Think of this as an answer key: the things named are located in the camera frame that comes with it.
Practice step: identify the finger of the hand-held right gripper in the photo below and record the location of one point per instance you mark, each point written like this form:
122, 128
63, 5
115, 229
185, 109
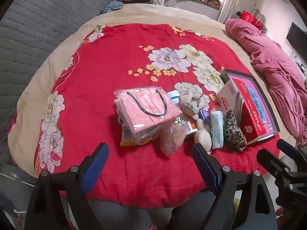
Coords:
271, 160
287, 148

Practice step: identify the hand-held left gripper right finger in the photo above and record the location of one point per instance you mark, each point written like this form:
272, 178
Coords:
206, 170

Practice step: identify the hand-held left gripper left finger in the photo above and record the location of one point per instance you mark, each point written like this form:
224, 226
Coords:
96, 164

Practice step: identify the light blue tissue pack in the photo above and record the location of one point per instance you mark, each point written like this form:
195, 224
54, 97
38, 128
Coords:
217, 129

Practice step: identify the leopard print cloth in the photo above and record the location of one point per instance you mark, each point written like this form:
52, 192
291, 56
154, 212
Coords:
235, 131

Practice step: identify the peach sponge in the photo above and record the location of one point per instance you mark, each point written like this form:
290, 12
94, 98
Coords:
172, 136

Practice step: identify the small purple pouch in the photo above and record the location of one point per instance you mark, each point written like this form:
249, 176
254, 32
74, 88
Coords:
204, 115

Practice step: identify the dark framed pink tray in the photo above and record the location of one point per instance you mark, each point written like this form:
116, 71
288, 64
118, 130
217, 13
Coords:
263, 93

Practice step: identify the pink face mask pack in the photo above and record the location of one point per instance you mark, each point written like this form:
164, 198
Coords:
146, 107

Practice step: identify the yellow snack packet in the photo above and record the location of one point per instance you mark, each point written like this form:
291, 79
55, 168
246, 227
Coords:
128, 137

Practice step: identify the red and white box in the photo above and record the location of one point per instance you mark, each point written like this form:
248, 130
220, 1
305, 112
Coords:
249, 110

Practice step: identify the person's grey pants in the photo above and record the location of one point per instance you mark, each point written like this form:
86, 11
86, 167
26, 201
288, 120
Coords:
144, 216

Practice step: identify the white pill bottle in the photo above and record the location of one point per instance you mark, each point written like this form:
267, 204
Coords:
172, 96

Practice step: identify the pink quilt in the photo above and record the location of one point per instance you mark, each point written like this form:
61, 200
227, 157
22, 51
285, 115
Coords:
271, 60

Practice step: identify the red floral blanket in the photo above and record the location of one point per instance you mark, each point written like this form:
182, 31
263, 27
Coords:
108, 64

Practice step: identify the black television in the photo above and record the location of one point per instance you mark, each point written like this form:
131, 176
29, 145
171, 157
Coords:
298, 40

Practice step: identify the beige bed sheet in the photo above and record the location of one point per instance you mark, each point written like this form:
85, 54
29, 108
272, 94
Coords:
60, 43

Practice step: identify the red gift bags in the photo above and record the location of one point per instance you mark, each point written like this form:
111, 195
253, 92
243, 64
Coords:
249, 19

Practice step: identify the grey quilted headboard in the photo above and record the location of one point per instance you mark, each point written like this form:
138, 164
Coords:
36, 28

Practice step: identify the blue patterned cloth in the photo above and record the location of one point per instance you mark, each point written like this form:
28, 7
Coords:
111, 6

